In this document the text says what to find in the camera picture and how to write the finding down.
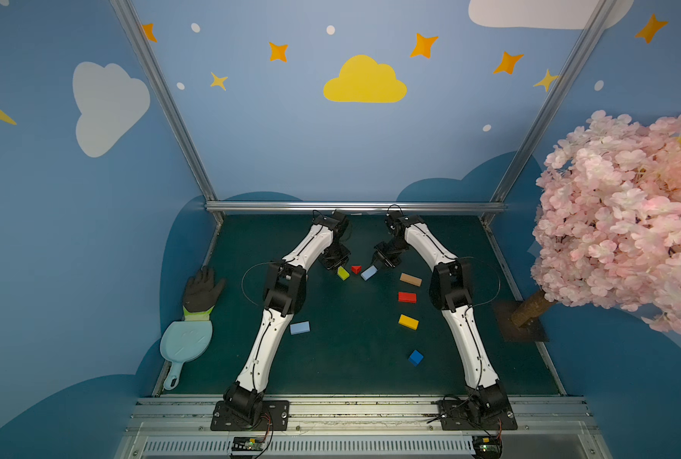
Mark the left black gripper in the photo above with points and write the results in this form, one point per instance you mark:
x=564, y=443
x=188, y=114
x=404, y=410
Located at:
x=335, y=258

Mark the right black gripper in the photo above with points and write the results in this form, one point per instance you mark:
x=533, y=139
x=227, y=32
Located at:
x=383, y=257

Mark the lime green block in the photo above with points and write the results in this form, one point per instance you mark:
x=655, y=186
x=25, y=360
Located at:
x=342, y=273

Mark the light blue block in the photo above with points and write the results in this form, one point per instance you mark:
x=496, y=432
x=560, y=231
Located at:
x=368, y=273
x=300, y=328

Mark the natural wood block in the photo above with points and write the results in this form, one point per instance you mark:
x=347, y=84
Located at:
x=409, y=279

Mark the red rectangular block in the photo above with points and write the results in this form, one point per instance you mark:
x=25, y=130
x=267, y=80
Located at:
x=404, y=297

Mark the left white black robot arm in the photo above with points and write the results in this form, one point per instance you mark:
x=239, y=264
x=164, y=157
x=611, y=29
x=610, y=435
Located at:
x=284, y=294

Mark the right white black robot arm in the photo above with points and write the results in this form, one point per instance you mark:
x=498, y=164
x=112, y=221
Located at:
x=450, y=292

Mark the yellow rectangular block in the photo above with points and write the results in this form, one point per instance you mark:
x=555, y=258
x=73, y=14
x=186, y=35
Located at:
x=409, y=322

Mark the dark blue small block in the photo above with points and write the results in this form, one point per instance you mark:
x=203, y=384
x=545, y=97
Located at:
x=416, y=357

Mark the black green work glove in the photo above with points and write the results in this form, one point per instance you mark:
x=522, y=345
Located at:
x=201, y=295

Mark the light blue plastic dustpan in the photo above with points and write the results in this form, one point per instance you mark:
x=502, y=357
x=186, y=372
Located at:
x=183, y=341

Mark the left small circuit board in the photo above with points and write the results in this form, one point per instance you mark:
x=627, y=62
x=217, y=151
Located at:
x=248, y=445

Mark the small circuit board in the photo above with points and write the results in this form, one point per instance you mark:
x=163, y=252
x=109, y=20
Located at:
x=487, y=447
x=248, y=445

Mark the right small circuit board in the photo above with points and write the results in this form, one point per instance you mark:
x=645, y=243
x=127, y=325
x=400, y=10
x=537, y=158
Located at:
x=487, y=447

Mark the pink artificial blossom tree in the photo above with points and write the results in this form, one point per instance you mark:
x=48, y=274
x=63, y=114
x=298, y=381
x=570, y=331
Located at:
x=608, y=224

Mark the aluminium frame back crossbar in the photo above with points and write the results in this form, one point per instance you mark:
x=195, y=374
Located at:
x=354, y=207

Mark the right aluminium frame post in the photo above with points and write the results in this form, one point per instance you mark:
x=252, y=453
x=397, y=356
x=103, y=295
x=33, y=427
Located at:
x=583, y=48

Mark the aluminium frame post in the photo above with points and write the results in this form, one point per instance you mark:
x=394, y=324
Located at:
x=128, y=17
x=583, y=48

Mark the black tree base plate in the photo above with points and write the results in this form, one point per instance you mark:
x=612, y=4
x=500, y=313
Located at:
x=531, y=331

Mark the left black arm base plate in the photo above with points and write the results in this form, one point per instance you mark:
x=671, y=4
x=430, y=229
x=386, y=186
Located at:
x=276, y=411

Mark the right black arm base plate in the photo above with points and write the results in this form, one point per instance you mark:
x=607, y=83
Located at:
x=461, y=414

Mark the aluminium frame rail front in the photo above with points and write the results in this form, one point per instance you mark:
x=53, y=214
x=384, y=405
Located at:
x=376, y=426

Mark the left aluminium frame post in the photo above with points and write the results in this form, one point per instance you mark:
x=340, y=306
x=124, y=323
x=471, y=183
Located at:
x=128, y=17

